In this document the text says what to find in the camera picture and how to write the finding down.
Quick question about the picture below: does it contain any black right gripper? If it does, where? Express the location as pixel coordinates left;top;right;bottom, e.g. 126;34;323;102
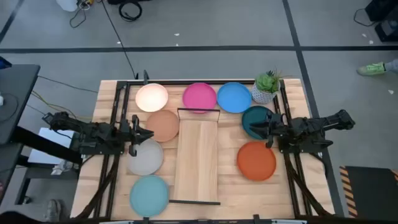
249;109;292;149

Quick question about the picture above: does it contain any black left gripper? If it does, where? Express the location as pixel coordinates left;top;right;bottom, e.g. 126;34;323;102
119;114;155;157

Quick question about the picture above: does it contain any dark teal plate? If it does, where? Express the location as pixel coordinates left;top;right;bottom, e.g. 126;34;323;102
241;105;274;141

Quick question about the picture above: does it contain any tan plate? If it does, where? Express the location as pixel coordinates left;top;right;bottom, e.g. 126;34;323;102
145;109;180;143

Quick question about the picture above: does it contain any grey plate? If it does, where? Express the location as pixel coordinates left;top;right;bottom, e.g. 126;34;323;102
126;138;164;177

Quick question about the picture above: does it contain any orange plate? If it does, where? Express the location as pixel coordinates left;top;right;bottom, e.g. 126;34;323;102
236;141;277;182

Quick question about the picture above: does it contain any cream plate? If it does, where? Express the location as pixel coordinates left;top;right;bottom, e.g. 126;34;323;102
135;83;169;113

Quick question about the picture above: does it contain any light blue plate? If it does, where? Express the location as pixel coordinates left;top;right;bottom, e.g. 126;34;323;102
129;174;170;218

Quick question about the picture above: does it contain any pink plate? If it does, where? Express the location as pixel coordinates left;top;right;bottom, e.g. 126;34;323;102
182;82;218;114

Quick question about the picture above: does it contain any succulent in white patterned pot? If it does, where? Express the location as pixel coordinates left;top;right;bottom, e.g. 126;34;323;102
250;68;282;105

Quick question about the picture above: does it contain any white box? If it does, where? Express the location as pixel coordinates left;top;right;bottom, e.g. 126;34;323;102
27;126;75;165

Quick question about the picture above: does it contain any crumpled clear plastic bag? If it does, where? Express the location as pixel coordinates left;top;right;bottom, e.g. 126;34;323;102
51;160;78;175

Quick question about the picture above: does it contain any person's grey shoe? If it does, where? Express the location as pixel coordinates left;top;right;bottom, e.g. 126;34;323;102
43;198;63;222

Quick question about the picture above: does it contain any person's green shoe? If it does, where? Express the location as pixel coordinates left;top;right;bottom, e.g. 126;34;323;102
356;61;386;77

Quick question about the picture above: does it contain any black mat with hazard stripes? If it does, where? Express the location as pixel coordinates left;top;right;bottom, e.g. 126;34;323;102
338;165;398;222

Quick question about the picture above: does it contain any black desk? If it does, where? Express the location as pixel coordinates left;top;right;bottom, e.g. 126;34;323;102
0;63;83;206

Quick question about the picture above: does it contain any person's leg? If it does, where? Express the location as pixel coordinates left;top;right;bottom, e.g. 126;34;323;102
384;58;398;74

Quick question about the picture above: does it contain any white container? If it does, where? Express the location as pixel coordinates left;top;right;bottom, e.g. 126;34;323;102
55;0;78;12

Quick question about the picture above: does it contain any black equipment box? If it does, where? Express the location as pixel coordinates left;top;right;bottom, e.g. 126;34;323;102
374;19;398;43
365;0;398;22

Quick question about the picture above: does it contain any wooden shelf with black frame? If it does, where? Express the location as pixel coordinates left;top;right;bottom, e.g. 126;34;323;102
169;107;221;207

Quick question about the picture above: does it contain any black aluminium rig frame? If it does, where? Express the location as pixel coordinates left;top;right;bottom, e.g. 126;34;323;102
71;70;335;224

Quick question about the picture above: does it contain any thin black cable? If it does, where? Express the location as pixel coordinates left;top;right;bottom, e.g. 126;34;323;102
37;75;99;94

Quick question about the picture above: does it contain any yellow cable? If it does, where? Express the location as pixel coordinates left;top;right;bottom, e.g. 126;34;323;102
30;90;94;121

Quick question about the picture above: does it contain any long black floor cable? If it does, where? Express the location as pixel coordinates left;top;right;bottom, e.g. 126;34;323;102
101;0;137;79

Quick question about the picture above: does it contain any coiled black cable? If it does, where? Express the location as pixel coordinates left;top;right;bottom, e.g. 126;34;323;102
118;1;143;22

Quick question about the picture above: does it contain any looped black cable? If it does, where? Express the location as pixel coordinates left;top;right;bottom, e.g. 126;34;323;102
68;4;88;29

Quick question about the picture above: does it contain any black cable at equipment box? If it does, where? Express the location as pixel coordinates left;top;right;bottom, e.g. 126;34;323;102
353;7;377;27

